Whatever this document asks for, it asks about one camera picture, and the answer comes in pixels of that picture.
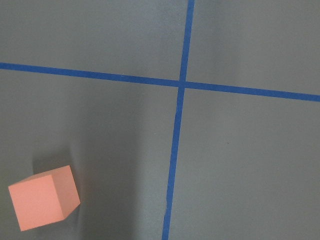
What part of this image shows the orange foam block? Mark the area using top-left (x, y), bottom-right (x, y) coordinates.
top-left (8, 165), bottom-right (81, 232)

